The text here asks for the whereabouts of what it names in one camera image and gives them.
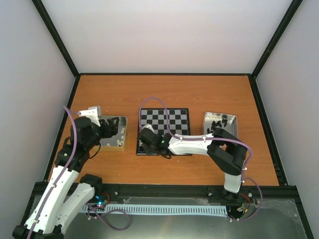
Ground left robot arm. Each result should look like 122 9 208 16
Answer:
12 116 119 239

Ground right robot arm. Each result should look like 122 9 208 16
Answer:
138 124 252 202

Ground tan tray of white pieces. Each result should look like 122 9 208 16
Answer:
100 116 128 151

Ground clear tray of black pieces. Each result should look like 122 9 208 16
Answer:
203 112 238 138

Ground green lit circuit board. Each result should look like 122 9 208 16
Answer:
95 192 110 208

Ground black and white chessboard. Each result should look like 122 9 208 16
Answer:
137 108 190 159

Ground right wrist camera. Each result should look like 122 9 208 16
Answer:
142 124 155 133

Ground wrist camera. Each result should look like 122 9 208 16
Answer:
78 106 102 127
142 124 155 133

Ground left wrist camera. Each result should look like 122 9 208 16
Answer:
78 106 102 127

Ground light blue cable duct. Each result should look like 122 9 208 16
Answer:
96 204 227 217

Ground black aluminium frame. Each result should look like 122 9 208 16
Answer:
21 0 314 239

